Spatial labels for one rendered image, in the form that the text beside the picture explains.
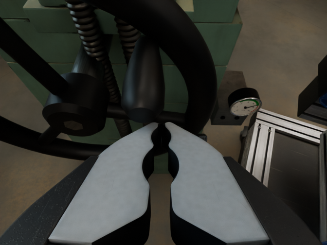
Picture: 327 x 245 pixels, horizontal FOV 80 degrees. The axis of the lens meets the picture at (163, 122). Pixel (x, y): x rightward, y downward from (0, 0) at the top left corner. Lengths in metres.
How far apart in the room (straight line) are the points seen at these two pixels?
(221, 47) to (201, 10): 0.08
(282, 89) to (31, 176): 1.57
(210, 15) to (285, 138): 0.78
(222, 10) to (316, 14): 2.15
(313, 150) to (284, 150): 0.13
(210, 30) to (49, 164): 1.02
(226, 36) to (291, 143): 0.74
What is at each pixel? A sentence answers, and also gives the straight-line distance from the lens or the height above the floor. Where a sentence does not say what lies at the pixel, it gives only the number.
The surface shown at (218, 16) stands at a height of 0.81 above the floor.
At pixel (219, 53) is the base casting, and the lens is 0.40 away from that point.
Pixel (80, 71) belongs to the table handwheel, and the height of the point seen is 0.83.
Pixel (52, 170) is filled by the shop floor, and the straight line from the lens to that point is 1.16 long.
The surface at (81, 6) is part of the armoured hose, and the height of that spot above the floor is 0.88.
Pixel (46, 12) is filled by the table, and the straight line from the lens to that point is 0.27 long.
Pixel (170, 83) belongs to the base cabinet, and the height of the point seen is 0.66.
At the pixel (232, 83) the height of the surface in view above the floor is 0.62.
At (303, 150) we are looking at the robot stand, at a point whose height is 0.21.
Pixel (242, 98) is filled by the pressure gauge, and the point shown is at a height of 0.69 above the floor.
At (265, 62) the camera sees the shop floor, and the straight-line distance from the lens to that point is 1.69.
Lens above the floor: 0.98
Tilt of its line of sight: 58 degrees down
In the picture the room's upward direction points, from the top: 2 degrees clockwise
